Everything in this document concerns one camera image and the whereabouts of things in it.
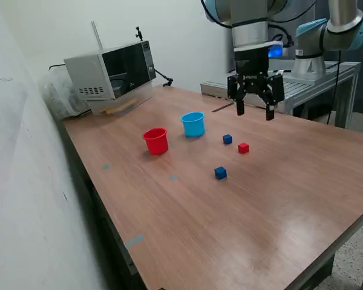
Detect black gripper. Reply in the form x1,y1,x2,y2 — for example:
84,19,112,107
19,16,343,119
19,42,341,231
227,45,286,121

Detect metal robot mounting plate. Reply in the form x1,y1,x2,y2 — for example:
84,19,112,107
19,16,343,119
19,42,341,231
280,68,336,85

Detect blue plastic cup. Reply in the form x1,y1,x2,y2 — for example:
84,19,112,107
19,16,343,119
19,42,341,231
180,111,206,138

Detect red plastic cup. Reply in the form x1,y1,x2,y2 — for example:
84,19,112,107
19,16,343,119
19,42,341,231
142,127,169,156

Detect light wooden sticks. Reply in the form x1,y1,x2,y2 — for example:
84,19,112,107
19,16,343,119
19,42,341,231
100,98,139,115

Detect silver microwave oven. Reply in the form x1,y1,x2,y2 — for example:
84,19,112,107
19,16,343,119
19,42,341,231
63,40,157,102

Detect white thin rod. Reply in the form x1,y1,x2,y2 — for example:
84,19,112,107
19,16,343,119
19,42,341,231
91,20,104,51

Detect long blue-grey tape strip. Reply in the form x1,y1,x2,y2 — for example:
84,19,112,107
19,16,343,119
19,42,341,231
123,234,145,249

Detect crumpled clear plastic bag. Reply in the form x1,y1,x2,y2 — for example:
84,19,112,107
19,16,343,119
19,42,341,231
38,68,90,120

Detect wrist camera with white bracket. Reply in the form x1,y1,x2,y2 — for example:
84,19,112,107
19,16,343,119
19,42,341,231
267,42,293,60

